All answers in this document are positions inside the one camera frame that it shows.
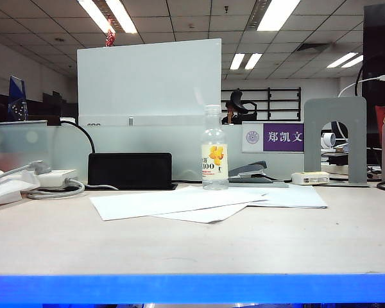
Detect purple and white name plate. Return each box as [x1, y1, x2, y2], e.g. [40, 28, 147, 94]
[242, 123, 305, 153]

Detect black arched cable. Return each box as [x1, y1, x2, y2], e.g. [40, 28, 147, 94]
[354, 54, 378, 97]

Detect black monitor cable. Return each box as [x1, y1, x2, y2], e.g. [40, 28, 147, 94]
[46, 115, 96, 155]

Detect grey flat metal plate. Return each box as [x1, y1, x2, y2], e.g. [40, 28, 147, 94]
[227, 180, 289, 189]

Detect grey power plug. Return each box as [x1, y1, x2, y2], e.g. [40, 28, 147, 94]
[28, 160, 52, 176]

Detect black wall shelf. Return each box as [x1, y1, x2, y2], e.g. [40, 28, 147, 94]
[221, 86, 302, 122]

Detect grey power strip cable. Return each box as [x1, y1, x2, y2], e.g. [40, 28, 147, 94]
[25, 178, 119, 200]

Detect blue crystal trophy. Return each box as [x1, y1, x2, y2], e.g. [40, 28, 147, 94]
[7, 75, 29, 122]

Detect red hanging ornament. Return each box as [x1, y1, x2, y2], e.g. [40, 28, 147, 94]
[105, 18, 117, 48]

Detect grey metal arched bookend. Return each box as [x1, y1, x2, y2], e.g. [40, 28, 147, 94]
[303, 96, 370, 187]

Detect small white device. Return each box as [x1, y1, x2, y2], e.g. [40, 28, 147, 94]
[291, 171, 331, 186]

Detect grey plug cable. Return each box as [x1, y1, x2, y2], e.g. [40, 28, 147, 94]
[0, 163, 36, 184]

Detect white frosted board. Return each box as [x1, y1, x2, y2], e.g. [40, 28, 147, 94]
[76, 38, 223, 128]

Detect seated person dark clothes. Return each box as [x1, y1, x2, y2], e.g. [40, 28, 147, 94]
[221, 101, 244, 125]

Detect clear plastic drink bottle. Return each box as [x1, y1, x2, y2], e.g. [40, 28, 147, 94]
[201, 104, 229, 191]

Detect fluorescent ceiling light panel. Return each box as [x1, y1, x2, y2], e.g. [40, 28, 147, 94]
[256, 0, 302, 32]
[341, 55, 364, 69]
[76, 0, 116, 35]
[244, 53, 263, 71]
[326, 52, 359, 69]
[105, 0, 138, 35]
[230, 53, 246, 71]

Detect frosted glass desk partition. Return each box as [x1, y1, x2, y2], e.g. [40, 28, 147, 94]
[0, 121, 305, 184]

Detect grey stapler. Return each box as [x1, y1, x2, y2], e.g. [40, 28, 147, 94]
[227, 160, 273, 184]

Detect white paper stack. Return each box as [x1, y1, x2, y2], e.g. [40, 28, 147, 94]
[243, 184, 329, 210]

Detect black desk socket box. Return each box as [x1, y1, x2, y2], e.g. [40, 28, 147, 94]
[87, 152, 180, 191]

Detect tall black cabinet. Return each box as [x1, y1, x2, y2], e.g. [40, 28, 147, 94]
[362, 3, 385, 151]

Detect white desk fan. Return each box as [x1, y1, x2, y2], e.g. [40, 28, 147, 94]
[320, 131, 337, 150]

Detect dark ceiling air vent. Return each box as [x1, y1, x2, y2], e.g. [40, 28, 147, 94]
[296, 42, 333, 54]

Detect large white paper sheet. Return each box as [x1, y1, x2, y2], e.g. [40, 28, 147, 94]
[89, 185, 269, 222]

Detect black office chair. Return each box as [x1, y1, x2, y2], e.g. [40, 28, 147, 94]
[226, 90, 258, 124]

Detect white printed plastic bag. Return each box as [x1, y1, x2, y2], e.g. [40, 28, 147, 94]
[0, 166, 41, 208]

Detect white cable with plug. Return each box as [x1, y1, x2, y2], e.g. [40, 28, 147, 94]
[336, 74, 385, 98]

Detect white power strip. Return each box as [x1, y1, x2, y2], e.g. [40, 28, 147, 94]
[35, 169, 80, 189]

